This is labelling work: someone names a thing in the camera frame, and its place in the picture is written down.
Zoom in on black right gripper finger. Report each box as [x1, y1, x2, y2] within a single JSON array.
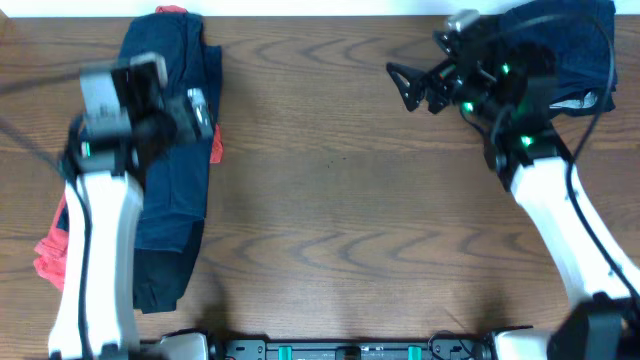
[[433, 31, 451, 55], [386, 62, 427, 112]]

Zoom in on dark blue shorts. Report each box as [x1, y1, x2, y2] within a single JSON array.
[[119, 13, 223, 253]]

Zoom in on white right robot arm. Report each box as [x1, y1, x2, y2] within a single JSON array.
[[386, 32, 639, 359]]

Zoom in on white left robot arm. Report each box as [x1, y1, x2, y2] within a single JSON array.
[[48, 52, 213, 359]]

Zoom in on folded navy shorts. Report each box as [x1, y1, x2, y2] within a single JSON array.
[[498, 0, 616, 88]]

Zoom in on folded black garment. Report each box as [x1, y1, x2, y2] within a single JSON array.
[[543, 85, 605, 118]]

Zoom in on red t-shirt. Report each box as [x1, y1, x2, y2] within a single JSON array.
[[32, 4, 225, 292]]

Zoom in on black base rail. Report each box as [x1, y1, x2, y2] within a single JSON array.
[[139, 329, 501, 360]]

